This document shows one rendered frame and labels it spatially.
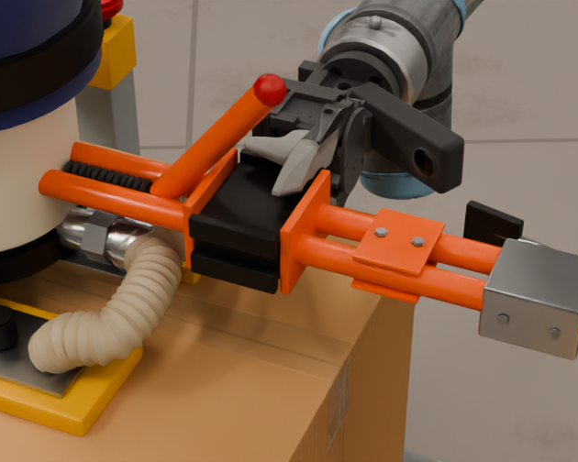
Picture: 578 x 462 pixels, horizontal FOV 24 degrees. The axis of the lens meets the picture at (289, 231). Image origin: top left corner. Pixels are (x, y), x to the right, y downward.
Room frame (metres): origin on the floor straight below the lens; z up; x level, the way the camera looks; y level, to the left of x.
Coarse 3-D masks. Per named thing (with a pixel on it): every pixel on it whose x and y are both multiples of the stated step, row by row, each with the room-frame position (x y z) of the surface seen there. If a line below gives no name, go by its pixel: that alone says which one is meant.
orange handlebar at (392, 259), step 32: (96, 160) 0.85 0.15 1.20; (128, 160) 0.85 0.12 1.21; (64, 192) 0.82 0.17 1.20; (96, 192) 0.81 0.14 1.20; (128, 192) 0.81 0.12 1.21; (192, 192) 0.82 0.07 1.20; (160, 224) 0.79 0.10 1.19; (320, 224) 0.78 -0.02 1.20; (352, 224) 0.77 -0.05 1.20; (384, 224) 0.76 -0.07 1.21; (416, 224) 0.76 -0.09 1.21; (320, 256) 0.74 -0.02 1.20; (352, 256) 0.73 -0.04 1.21; (384, 256) 0.73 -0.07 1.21; (416, 256) 0.73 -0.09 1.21; (448, 256) 0.74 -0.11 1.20; (480, 256) 0.74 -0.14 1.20; (384, 288) 0.72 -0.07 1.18; (416, 288) 0.71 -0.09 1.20; (448, 288) 0.70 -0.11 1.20; (480, 288) 0.70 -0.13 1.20
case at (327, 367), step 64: (192, 320) 0.82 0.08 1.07; (256, 320) 0.82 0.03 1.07; (320, 320) 0.82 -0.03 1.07; (384, 320) 0.86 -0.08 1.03; (128, 384) 0.74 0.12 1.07; (192, 384) 0.74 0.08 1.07; (256, 384) 0.74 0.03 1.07; (320, 384) 0.74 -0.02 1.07; (384, 384) 0.87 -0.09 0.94; (0, 448) 0.68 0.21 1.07; (64, 448) 0.68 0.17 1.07; (128, 448) 0.68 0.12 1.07; (192, 448) 0.68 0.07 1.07; (256, 448) 0.68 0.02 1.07; (320, 448) 0.72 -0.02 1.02; (384, 448) 0.88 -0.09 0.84
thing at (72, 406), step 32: (0, 320) 0.76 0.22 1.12; (32, 320) 0.79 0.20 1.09; (0, 352) 0.75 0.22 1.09; (0, 384) 0.72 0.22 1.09; (32, 384) 0.72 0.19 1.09; (64, 384) 0.72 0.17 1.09; (96, 384) 0.72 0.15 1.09; (32, 416) 0.70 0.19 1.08; (64, 416) 0.69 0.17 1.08; (96, 416) 0.70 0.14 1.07
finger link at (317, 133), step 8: (328, 104) 0.86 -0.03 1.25; (336, 104) 0.87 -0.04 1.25; (344, 104) 0.87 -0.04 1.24; (352, 104) 0.88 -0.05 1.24; (328, 112) 0.86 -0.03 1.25; (336, 112) 0.85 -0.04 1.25; (344, 112) 0.86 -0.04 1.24; (352, 112) 0.88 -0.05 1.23; (320, 120) 0.84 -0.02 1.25; (328, 120) 0.84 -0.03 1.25; (336, 120) 0.85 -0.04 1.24; (344, 120) 0.86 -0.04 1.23; (312, 128) 0.84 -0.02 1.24; (320, 128) 0.83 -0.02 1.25; (328, 128) 0.83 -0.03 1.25; (336, 128) 0.85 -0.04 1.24; (344, 128) 0.86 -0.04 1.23; (304, 136) 0.83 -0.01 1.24; (312, 136) 0.83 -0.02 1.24; (320, 136) 0.82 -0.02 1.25; (328, 136) 0.83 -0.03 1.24; (320, 144) 0.82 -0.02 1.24
